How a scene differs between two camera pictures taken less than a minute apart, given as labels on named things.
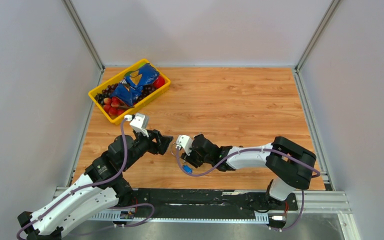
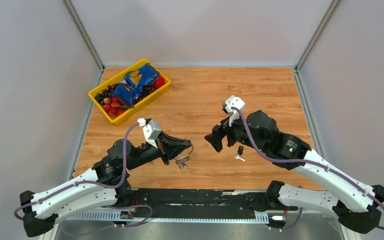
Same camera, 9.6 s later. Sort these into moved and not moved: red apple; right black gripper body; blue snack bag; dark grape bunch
Moved: right black gripper body
Not moved: blue snack bag; red apple; dark grape bunch
